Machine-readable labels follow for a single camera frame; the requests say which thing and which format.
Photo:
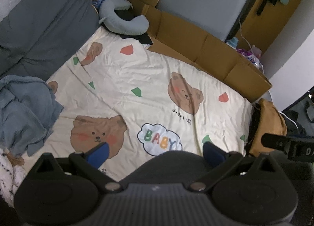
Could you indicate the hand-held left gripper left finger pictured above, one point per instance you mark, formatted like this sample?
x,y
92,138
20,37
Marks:
x,y
100,154

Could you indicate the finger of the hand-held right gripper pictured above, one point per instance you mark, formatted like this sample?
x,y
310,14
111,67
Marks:
x,y
274,140

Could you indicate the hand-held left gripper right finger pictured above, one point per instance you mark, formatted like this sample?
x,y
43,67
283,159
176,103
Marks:
x,y
212,155

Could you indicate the brown printed t-shirt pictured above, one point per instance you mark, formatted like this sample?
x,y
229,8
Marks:
x,y
269,118

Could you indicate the black jacket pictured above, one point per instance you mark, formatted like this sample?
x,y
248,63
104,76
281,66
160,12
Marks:
x,y
293,125

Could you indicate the black garment with patterned lining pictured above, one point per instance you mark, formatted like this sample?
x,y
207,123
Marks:
x,y
253,123

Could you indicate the dark bag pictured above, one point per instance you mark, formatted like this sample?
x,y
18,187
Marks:
x,y
304,108

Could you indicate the light blue denim garment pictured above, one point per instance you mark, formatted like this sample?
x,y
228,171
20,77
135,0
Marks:
x,y
27,113

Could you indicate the purple white refill pouch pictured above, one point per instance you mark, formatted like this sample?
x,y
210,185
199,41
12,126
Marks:
x,y
250,55

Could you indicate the cream bear print blanket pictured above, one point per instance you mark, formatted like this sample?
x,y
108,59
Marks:
x,y
147,78

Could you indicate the white floral cloth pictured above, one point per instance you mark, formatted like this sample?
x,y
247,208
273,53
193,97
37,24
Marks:
x,y
8,179

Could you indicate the detergent bottle with teal cap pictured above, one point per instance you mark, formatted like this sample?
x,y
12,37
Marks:
x,y
232,42

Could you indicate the brown wooden wardrobe panel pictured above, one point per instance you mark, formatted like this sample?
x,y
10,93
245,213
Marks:
x,y
267,25

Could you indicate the brown cardboard sheet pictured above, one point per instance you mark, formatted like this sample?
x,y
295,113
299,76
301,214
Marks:
x,y
186,42

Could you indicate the black cloth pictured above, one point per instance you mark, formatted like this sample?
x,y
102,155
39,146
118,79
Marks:
x,y
144,39

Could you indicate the blue-grey neck pillow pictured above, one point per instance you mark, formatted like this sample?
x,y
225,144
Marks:
x,y
108,14

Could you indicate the grey cabinet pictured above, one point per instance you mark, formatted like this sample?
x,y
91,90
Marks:
x,y
203,0

